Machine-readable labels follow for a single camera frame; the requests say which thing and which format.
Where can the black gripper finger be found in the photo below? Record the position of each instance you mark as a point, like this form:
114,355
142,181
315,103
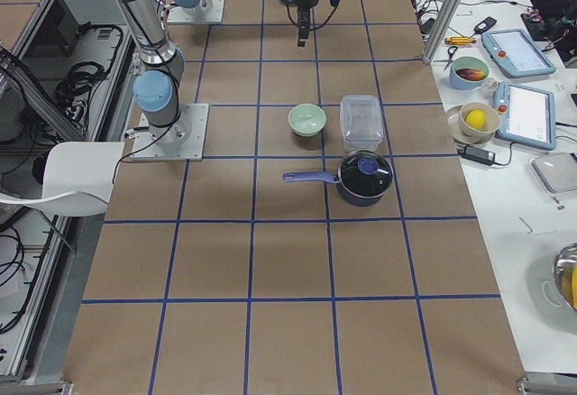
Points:
304,25

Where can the green bowl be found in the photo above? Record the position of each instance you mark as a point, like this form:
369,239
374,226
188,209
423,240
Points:
306,120

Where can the blue bowl with fruit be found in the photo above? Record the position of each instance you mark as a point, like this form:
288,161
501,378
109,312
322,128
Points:
468,73

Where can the beige bowl on saucer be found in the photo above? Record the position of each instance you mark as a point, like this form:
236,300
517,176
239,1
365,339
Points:
461,132

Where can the steel mixing bowl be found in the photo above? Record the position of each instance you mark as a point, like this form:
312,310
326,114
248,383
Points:
560,290

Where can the clear plastic food container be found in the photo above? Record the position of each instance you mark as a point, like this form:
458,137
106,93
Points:
361,123

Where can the black scissors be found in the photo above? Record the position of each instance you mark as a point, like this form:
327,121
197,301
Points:
451,51

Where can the blue saucepan with glass lid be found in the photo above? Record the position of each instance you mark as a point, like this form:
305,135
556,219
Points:
362,177

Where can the yellow lemon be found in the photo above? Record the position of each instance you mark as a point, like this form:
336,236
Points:
476,119

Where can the far teach pendant tablet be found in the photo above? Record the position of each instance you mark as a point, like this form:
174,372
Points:
516,54

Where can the teach pendant tablet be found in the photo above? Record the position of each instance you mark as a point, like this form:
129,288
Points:
527,115
516,54

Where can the black power adapter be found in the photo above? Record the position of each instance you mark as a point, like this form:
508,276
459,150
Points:
477,155

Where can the near teach pendant tablet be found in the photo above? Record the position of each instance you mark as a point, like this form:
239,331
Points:
527,115

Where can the white chair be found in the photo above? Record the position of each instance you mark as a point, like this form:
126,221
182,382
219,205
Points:
77,181

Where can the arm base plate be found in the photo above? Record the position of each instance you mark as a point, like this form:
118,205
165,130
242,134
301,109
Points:
184,141
179,16

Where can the orange handled screwdriver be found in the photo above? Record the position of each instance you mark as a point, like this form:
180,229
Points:
460,41

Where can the aluminium frame post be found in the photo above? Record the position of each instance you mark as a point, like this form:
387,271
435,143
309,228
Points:
439,29

